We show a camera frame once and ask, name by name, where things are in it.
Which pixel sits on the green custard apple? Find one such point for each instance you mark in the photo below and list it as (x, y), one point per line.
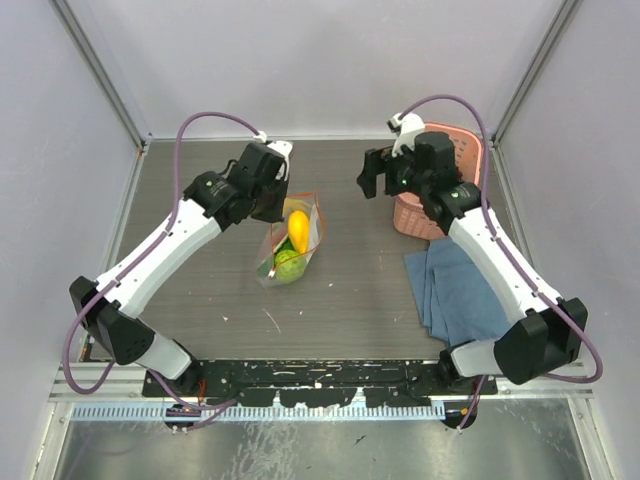
(289, 266)

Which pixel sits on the aluminium front rail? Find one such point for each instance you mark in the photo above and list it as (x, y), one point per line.
(126, 382)

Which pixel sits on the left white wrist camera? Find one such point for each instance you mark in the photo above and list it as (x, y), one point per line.
(282, 147)

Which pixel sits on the aluminium frame post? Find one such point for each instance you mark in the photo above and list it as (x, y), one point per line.
(545, 49)
(94, 61)

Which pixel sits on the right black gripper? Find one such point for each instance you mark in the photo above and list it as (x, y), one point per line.
(378, 162)

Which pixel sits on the left aluminium frame post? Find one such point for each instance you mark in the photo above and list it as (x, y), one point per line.
(94, 61)

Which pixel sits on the yellow lemon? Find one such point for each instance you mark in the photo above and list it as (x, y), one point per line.
(299, 230)

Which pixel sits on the blue folded cloth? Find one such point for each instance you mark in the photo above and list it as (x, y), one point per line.
(454, 301)

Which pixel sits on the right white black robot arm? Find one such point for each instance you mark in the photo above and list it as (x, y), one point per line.
(545, 328)

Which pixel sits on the slotted cable duct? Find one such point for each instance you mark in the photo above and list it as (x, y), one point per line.
(156, 411)

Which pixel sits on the clear red zip top bag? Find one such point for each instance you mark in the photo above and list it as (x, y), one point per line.
(307, 202)

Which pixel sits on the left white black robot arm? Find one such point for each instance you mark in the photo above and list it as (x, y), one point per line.
(110, 307)

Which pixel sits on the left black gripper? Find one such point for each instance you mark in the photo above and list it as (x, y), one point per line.
(275, 214)

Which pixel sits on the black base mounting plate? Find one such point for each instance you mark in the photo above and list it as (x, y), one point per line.
(315, 384)

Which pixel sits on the right aluminium frame post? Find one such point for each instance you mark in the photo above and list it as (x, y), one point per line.
(545, 49)

